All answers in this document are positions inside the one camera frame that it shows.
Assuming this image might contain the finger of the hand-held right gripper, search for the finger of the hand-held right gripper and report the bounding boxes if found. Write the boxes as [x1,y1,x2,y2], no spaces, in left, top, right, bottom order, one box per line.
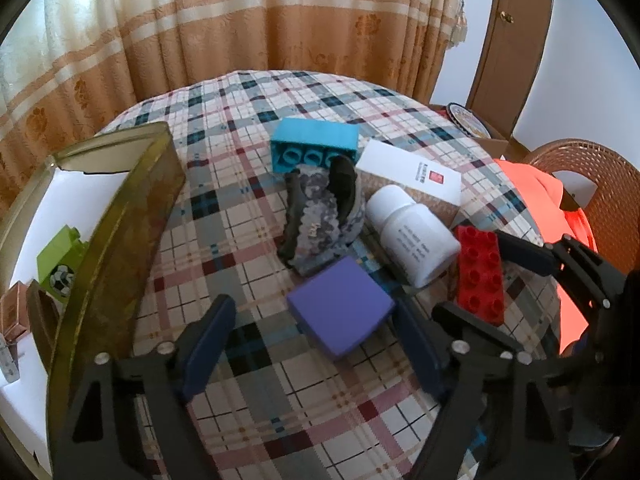
[432,302,591,376]
[497,232,626,311]

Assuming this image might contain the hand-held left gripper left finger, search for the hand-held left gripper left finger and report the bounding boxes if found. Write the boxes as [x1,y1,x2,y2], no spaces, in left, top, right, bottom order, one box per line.
[52,294,237,480]

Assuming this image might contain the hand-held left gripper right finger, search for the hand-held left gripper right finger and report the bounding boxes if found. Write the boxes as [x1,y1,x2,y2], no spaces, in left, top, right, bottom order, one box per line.
[392,297,576,480]

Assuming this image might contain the red toy brick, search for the red toy brick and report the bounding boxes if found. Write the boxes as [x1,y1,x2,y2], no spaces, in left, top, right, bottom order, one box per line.
[454,226,506,323]

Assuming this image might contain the purple square box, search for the purple square box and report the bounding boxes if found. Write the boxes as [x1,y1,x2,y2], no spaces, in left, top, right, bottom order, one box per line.
[286,255,396,359]

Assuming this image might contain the white pill bottle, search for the white pill bottle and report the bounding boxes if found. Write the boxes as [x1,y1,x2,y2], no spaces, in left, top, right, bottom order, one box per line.
[365,185,461,288]

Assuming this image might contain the gold rectangular metal tin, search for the gold rectangular metal tin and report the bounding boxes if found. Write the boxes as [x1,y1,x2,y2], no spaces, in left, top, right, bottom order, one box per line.
[0,121,187,466]

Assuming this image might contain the white carton with red label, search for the white carton with red label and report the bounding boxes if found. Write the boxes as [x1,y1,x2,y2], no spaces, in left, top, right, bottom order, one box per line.
[355,140,462,228]

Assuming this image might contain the dark brown bar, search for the dark brown bar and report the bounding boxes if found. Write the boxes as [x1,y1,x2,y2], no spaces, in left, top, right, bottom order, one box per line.
[26,280,62,376]

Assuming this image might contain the green toy brick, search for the green toy brick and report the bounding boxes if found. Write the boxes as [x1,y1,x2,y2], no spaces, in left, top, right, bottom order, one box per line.
[36,226,91,303]

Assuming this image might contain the rose gold box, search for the rose gold box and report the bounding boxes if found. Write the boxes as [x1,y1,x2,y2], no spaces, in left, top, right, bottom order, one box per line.
[0,281,28,343]

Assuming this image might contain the small white box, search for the small white box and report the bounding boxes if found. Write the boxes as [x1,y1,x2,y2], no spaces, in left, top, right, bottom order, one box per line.
[0,337,21,386]

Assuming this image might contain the blue toy brick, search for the blue toy brick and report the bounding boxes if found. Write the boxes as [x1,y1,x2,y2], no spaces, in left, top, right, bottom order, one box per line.
[271,118,360,173]

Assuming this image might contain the orange cloth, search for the orange cloth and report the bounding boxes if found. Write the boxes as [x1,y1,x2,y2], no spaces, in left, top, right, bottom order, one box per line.
[492,157,598,356]

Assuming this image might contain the brown wicker chair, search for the brown wicker chair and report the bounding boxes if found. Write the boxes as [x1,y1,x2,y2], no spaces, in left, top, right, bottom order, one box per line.
[522,139,640,276]

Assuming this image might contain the cardboard box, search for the cardboard box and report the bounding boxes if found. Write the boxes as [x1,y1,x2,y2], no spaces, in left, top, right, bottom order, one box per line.
[430,104,511,161]

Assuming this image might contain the round cookie tin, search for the round cookie tin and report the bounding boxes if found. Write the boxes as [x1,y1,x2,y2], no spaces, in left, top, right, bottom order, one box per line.
[446,102,488,138]

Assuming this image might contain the brown wooden door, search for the brown wooden door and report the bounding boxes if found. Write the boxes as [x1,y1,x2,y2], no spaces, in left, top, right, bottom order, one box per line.
[467,0,556,141]

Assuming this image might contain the white paper liner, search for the white paper liner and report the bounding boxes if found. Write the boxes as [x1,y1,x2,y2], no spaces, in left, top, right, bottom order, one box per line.
[0,167,132,461]

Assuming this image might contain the plaid tablecloth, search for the plaid tablecloth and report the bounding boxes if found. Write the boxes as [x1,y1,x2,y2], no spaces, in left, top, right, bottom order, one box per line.
[92,69,566,480]

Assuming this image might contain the curtain tassel tie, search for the curtain tassel tie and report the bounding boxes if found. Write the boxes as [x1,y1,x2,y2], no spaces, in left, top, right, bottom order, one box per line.
[447,0,473,51]

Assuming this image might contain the cream and orange curtain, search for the cream and orange curtain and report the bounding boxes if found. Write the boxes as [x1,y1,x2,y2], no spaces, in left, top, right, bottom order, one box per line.
[0,0,471,206]

